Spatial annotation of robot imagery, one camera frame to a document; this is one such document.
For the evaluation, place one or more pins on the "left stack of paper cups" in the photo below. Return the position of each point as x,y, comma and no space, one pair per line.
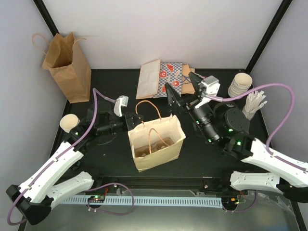
69,122

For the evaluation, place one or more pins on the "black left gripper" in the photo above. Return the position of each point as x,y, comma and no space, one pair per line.
128,121

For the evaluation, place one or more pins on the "black frame post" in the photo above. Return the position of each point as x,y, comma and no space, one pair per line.
282,9
40,5

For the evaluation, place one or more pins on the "brown flat paper bag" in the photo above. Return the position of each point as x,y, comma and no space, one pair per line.
186,85

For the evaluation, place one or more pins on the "cream paper bag with handles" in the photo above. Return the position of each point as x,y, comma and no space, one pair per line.
148,133

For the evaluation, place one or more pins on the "black left frame post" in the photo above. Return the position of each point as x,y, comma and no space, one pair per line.
40,5

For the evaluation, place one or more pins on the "black right frame post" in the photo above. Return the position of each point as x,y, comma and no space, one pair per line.
282,9

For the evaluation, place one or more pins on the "single brown cup carrier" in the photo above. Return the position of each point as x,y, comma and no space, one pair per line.
158,145

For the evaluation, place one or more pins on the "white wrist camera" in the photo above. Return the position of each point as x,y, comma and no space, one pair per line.
121,101
210,87

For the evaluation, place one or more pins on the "blue checkered paper bag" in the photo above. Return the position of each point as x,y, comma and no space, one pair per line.
169,73

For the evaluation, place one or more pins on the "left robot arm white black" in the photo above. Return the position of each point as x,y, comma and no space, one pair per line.
41,193

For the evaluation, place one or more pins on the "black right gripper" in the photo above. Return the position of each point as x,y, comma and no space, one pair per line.
188,106

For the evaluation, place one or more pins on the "standing brown paper bag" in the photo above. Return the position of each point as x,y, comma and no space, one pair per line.
68,65

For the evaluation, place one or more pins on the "white flat paper bag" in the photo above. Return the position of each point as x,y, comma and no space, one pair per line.
148,80

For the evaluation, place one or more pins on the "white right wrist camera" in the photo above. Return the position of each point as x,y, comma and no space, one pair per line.
210,87

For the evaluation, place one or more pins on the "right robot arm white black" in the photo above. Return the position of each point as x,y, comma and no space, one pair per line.
229,130

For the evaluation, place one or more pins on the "light blue slotted cable duct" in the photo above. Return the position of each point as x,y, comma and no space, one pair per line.
148,201

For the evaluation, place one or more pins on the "small circuit board with LEDs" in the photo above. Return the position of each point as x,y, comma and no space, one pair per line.
96,199

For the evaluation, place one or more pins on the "glass of wrapped stirrers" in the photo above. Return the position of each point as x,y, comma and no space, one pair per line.
254,102

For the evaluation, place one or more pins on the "stack of white paper cups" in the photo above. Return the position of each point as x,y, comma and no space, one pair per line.
240,84

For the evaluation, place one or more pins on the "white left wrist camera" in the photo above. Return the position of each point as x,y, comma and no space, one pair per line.
121,101

